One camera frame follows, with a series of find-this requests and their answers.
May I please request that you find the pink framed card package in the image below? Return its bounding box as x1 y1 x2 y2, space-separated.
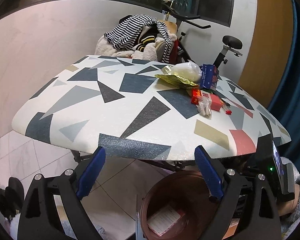
147 205 185 237

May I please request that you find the grey fleece sleeve forearm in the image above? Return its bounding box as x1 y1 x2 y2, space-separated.
281 157 300 239

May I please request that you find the brown round trash bin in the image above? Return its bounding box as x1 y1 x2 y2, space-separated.
139 171 220 239

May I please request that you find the blue curtain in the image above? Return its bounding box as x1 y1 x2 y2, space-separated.
268 0 300 171

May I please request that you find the small red capped tube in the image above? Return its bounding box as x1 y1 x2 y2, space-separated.
222 104 232 115

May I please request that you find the crumpled clear wrapper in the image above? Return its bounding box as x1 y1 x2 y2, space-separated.
197 96 212 118

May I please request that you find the patterned folding table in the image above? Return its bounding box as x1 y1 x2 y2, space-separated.
12 55 290 161

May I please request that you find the wooden door panel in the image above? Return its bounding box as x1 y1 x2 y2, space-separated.
238 0 293 107

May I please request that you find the blue milk carton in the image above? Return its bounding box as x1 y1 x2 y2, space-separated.
199 64 219 90

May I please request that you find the clear plastic bag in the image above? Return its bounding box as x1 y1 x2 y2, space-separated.
171 61 202 82

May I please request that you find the black exercise bike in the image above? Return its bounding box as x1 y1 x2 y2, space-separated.
162 2 243 67

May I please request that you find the gold foil wrapper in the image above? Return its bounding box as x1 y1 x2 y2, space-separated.
155 65 199 89

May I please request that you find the cream fleece blanket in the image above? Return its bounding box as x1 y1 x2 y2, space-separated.
94 36 158 61

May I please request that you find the wooden chair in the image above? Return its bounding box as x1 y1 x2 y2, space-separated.
160 20 178 34

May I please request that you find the striped black white shirt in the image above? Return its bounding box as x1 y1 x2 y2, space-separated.
104 15 172 63

